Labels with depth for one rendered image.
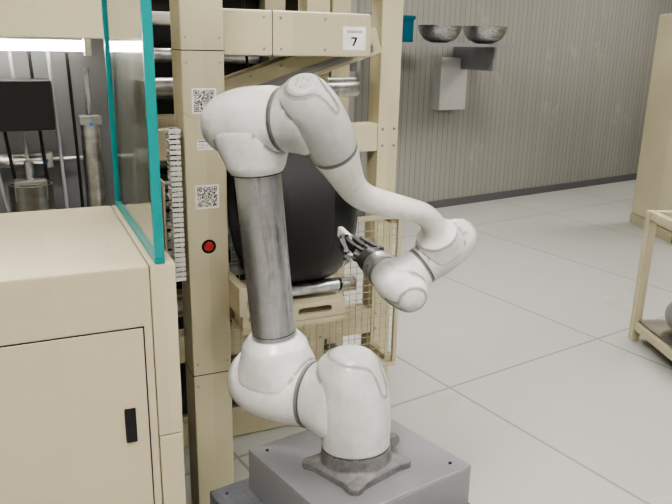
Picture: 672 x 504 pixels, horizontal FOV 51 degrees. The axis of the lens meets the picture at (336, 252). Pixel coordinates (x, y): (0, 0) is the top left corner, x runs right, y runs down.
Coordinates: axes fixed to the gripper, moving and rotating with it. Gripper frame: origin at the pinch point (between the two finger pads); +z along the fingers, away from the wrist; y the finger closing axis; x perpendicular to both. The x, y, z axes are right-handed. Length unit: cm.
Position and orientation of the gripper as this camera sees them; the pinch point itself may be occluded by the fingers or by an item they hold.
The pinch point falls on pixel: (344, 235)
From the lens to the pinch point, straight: 205.6
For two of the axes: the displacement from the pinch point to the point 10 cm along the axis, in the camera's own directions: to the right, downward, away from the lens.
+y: -9.1, 1.0, -4.0
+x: -0.8, 9.1, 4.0
